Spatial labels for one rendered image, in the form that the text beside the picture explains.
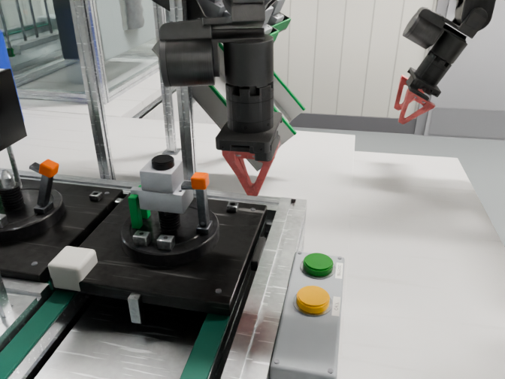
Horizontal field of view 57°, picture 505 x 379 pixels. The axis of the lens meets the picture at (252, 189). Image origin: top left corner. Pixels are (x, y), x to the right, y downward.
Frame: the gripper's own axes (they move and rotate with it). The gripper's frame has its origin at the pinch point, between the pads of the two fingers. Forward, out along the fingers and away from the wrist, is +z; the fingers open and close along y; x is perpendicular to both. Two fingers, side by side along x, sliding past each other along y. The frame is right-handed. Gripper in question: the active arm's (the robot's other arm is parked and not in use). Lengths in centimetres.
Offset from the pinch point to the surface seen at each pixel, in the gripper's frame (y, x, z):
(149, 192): 2.7, -13.6, 0.1
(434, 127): -303, 78, 105
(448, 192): -43, 35, 21
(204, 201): 1.3, -6.5, 1.7
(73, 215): -1.8, -29.4, 8.3
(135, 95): -97, -64, 20
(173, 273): 8.6, -8.9, 8.5
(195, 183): 1.5, -7.4, -1.0
